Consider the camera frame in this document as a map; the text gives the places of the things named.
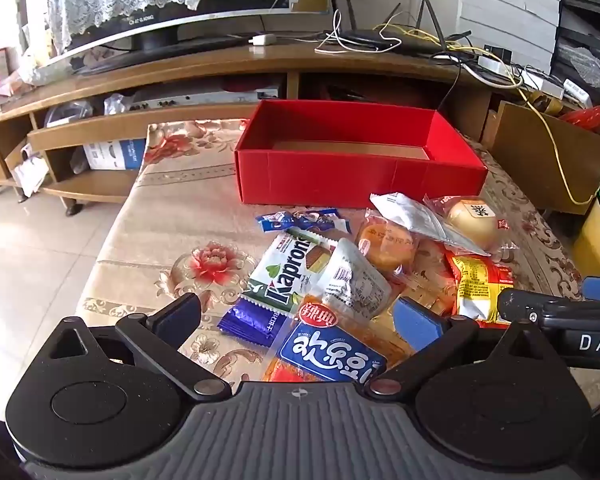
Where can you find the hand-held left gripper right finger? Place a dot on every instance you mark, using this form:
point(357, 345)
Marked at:
point(414, 322)

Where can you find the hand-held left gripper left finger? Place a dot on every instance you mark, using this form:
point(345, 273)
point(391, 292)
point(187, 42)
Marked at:
point(179, 319)

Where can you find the yellow red snack packet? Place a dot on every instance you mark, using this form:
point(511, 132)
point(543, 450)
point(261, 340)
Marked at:
point(480, 285)

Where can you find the brown bread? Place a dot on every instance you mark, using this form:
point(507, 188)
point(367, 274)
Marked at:
point(432, 275)

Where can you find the dark blue foil packet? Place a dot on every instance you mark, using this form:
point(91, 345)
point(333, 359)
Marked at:
point(250, 322)

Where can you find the white cake packet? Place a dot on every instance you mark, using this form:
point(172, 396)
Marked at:
point(352, 280)

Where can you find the orange bun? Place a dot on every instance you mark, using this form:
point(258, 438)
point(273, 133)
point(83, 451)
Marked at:
point(385, 246)

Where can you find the orange packet with blue label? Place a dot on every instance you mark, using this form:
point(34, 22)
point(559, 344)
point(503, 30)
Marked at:
point(330, 355)

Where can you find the round pastry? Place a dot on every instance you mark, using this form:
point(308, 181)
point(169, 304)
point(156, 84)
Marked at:
point(472, 217)

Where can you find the long white snack packet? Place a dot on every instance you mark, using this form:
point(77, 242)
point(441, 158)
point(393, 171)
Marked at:
point(420, 217)

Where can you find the green white wafer packet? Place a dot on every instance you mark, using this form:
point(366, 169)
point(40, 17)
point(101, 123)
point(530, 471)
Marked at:
point(280, 275)

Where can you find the blue sausage packet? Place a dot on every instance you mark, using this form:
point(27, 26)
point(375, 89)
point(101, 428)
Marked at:
point(302, 221)

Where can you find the red cardboard box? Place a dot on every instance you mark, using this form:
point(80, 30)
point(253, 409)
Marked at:
point(350, 175)

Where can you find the floral tablecloth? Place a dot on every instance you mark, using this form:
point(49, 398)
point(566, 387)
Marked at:
point(180, 210)

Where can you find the brown cardboard box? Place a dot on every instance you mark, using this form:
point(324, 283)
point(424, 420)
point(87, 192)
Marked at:
point(540, 155)

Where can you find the red plastic bag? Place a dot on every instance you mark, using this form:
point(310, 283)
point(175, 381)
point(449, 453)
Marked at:
point(587, 116)

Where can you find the white and blue box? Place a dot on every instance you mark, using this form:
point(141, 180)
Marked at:
point(115, 155)

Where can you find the white power strip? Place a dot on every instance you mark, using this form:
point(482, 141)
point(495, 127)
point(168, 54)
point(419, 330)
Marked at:
point(540, 81)

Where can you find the silver audio device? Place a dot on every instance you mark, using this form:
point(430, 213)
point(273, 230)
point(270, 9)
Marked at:
point(205, 97)

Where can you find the crumpled clear plastic bag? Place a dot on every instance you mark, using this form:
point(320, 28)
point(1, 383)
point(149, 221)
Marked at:
point(117, 104)

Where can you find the wooden tv stand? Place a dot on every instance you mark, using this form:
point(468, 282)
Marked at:
point(180, 67)

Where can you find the black router with antennas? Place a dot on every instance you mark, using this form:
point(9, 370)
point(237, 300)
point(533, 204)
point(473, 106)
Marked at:
point(370, 37)

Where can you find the white charger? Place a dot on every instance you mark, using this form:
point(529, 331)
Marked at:
point(263, 39)

